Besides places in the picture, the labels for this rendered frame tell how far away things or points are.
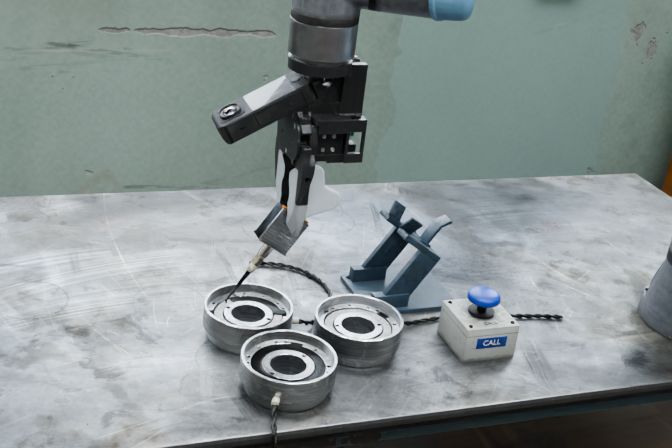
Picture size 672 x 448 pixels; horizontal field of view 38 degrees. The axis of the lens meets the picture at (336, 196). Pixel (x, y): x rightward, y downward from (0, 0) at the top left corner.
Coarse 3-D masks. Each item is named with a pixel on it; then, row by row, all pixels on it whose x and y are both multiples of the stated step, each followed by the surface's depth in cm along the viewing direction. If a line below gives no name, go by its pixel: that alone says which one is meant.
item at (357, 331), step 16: (320, 304) 117; (336, 304) 120; (352, 304) 120; (368, 304) 120; (384, 304) 119; (320, 320) 116; (336, 320) 117; (352, 320) 118; (368, 320) 118; (400, 320) 116; (320, 336) 113; (336, 336) 112; (352, 336) 114; (368, 336) 114; (400, 336) 115; (336, 352) 112; (352, 352) 112; (368, 352) 112; (384, 352) 113
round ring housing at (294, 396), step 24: (264, 336) 110; (288, 336) 111; (312, 336) 111; (240, 360) 106; (264, 360) 107; (288, 360) 109; (336, 360) 107; (264, 384) 102; (288, 384) 102; (312, 384) 103; (288, 408) 104
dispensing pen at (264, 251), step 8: (280, 208) 115; (272, 216) 115; (264, 224) 115; (256, 232) 116; (264, 248) 116; (256, 256) 116; (264, 256) 116; (256, 264) 116; (248, 272) 117; (240, 280) 117
